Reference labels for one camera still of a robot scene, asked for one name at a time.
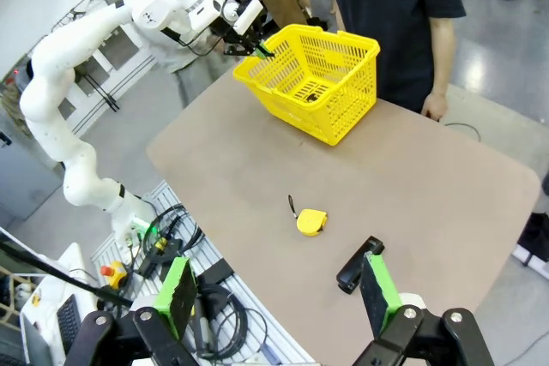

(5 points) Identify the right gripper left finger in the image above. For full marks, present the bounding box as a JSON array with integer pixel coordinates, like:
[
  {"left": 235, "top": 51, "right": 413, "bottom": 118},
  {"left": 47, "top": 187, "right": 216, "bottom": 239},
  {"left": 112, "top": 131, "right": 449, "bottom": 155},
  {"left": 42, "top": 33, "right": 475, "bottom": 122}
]
[{"left": 63, "top": 255, "right": 201, "bottom": 366}]

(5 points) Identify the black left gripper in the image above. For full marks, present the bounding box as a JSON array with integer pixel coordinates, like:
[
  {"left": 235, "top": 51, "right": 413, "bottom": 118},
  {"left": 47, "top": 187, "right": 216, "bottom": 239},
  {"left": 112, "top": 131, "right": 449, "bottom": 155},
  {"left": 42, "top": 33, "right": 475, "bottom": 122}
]
[{"left": 211, "top": 24, "right": 276, "bottom": 59}]

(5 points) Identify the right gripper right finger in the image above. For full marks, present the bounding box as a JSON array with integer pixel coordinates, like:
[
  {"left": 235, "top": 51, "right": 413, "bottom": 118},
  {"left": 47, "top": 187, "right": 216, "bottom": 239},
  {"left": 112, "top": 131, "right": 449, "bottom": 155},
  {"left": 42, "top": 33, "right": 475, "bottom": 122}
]
[{"left": 353, "top": 253, "right": 494, "bottom": 366}]

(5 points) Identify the person's left forearm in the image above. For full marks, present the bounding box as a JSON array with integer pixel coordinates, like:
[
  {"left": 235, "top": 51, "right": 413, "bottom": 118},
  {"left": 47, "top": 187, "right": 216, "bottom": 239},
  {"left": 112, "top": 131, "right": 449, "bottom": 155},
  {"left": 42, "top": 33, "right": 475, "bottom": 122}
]
[{"left": 427, "top": 14, "right": 458, "bottom": 97}]

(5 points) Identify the yellow plastic shopping basket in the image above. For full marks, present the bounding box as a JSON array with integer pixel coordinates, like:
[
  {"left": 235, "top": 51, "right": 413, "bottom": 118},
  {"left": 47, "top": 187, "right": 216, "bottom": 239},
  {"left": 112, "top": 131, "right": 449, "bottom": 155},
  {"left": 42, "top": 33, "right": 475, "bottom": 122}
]
[{"left": 232, "top": 24, "right": 382, "bottom": 147}]

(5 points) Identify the person in navy t-shirt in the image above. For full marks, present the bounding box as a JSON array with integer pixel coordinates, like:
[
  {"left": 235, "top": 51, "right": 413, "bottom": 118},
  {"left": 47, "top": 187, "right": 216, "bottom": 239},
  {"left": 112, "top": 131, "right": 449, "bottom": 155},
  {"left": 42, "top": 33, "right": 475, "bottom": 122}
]
[{"left": 315, "top": 0, "right": 468, "bottom": 114}]

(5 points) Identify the person's left hand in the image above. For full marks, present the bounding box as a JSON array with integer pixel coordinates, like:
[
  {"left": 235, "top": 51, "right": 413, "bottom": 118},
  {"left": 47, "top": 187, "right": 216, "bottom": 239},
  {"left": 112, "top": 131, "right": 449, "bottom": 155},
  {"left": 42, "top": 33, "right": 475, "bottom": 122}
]
[{"left": 420, "top": 90, "right": 449, "bottom": 122}]

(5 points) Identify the black rectangular block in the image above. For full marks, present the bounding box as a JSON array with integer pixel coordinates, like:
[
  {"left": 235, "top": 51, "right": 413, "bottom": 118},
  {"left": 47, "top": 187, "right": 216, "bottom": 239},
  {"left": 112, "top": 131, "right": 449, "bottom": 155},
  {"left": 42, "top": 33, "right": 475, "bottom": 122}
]
[{"left": 335, "top": 235, "right": 386, "bottom": 297}]

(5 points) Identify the yellow emergency stop button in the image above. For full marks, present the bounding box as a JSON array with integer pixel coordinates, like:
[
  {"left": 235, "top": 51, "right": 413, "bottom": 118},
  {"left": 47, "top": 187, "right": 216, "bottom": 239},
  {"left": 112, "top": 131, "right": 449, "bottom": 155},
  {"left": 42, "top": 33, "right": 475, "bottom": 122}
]
[{"left": 100, "top": 260, "right": 130, "bottom": 291}]

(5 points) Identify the yellow tape measure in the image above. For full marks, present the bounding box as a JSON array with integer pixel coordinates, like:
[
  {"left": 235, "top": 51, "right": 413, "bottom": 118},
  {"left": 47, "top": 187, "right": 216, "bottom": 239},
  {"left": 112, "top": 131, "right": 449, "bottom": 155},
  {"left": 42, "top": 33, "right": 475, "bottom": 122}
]
[{"left": 287, "top": 194, "right": 330, "bottom": 238}]

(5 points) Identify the black keyboard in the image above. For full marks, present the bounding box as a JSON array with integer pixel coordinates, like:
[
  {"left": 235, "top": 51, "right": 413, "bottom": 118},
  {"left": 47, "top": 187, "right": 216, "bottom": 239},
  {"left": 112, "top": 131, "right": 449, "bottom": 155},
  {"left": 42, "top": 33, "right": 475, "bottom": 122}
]
[{"left": 55, "top": 292, "right": 83, "bottom": 357}]

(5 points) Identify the black tripod pole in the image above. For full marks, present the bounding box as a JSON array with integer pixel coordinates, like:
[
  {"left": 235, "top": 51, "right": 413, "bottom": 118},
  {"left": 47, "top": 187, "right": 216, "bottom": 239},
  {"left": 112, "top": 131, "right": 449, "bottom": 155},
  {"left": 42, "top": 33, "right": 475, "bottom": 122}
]
[{"left": 0, "top": 237, "right": 135, "bottom": 309}]

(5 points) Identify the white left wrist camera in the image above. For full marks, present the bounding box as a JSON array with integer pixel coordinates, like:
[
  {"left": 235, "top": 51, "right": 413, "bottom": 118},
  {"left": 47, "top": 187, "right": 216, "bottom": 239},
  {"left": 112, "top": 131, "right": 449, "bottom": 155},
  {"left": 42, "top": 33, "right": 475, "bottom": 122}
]
[{"left": 231, "top": 0, "right": 264, "bottom": 35}]

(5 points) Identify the black coiled cable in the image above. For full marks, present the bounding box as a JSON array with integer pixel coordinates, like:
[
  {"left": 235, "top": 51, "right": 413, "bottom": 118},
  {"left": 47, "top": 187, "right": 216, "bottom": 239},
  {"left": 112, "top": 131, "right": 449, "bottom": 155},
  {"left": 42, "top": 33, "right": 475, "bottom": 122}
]
[{"left": 190, "top": 282, "right": 269, "bottom": 361}]

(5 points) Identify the black cable bundle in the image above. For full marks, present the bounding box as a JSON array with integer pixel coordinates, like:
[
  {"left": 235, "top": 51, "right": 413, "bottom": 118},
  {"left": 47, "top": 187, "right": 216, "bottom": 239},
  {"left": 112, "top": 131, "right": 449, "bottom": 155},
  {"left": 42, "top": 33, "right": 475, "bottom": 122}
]
[{"left": 136, "top": 205, "right": 205, "bottom": 279}]

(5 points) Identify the black floor cable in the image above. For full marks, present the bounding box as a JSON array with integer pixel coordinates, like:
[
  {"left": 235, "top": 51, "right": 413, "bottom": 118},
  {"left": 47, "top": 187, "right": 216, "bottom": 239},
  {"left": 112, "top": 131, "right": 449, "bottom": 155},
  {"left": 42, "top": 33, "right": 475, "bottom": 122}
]
[{"left": 444, "top": 123, "right": 484, "bottom": 144}]

